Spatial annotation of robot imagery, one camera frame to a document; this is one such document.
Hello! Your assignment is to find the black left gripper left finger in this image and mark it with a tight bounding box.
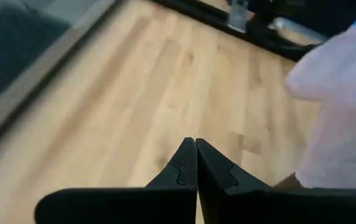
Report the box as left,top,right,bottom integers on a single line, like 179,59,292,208
34,137,198,224

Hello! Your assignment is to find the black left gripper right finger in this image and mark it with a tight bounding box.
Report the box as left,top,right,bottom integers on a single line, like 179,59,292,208
195,138,356,224

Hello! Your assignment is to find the white liner with blue drawstring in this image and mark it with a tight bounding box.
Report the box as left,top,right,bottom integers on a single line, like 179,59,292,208
283,14,356,190

